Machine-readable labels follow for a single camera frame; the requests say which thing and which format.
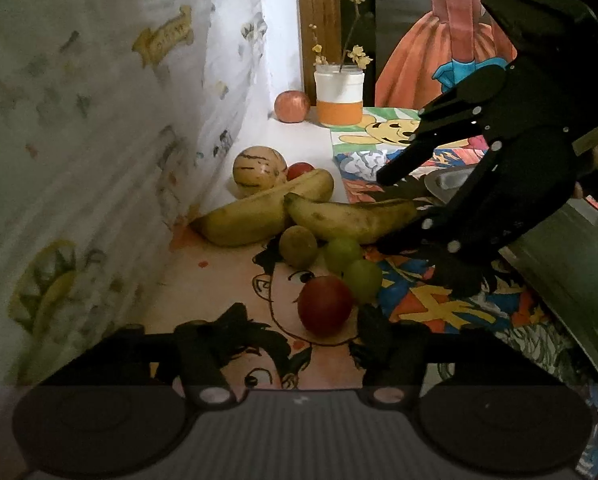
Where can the white cartoon printed cloth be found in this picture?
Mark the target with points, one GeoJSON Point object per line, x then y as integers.
{"type": "Point", "coordinates": [104, 110]}

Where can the tall yellow flower twig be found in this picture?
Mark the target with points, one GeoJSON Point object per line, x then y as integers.
{"type": "Point", "coordinates": [355, 25]}

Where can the striped yellow melon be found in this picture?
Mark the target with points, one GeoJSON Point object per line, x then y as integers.
{"type": "Point", "coordinates": [256, 170]}

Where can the brown wooden post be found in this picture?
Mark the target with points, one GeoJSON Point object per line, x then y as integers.
{"type": "Point", "coordinates": [319, 25]}

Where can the large red apple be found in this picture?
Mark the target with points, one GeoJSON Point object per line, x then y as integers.
{"type": "Point", "coordinates": [325, 306]}

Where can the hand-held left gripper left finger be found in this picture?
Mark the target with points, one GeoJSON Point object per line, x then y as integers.
{"type": "Point", "coordinates": [206, 355]}

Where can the white jar with orange band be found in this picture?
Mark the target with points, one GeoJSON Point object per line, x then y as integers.
{"type": "Point", "coordinates": [339, 97]}

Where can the wall poster with orange dress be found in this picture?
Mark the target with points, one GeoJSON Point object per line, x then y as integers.
{"type": "Point", "coordinates": [414, 70]}

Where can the small red tomato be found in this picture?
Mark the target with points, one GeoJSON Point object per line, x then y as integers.
{"type": "Point", "coordinates": [299, 169]}

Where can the grey metal tray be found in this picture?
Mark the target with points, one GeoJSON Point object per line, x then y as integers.
{"type": "Point", "coordinates": [564, 270]}

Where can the short yellow flower twig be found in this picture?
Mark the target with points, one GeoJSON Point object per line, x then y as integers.
{"type": "Point", "coordinates": [318, 51]}

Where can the brown-green kiwi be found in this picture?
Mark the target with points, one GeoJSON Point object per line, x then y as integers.
{"type": "Point", "coordinates": [298, 246]}

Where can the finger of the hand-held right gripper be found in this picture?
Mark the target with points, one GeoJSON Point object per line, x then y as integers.
{"type": "Point", "coordinates": [459, 272]}
{"type": "Point", "coordinates": [414, 152]}

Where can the cartoon printed table mat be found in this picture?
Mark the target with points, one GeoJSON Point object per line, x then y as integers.
{"type": "Point", "coordinates": [219, 280]}

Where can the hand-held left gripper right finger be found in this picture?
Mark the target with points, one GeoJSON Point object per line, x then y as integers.
{"type": "Point", "coordinates": [386, 347]}

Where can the spotted yellow banana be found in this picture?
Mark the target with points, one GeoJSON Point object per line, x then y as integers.
{"type": "Point", "coordinates": [349, 220]}

